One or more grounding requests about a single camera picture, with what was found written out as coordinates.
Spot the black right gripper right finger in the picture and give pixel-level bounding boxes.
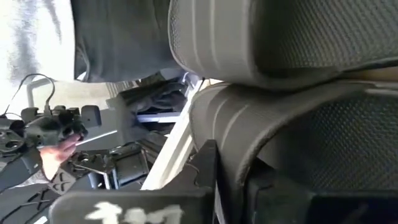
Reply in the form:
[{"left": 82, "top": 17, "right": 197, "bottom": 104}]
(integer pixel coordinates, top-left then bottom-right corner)
[{"left": 245, "top": 175, "right": 398, "bottom": 224}]

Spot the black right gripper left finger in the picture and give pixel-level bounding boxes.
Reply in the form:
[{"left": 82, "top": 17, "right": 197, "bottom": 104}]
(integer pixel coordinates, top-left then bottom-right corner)
[{"left": 49, "top": 139, "right": 218, "bottom": 224}]

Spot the person's hand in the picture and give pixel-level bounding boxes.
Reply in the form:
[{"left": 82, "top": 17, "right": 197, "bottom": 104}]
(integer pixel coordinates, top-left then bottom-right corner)
[{"left": 39, "top": 133, "right": 82, "bottom": 181}]

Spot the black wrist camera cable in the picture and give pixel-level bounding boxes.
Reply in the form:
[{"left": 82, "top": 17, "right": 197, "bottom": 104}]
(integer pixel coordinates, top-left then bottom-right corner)
[{"left": 2, "top": 73, "right": 57, "bottom": 116}]

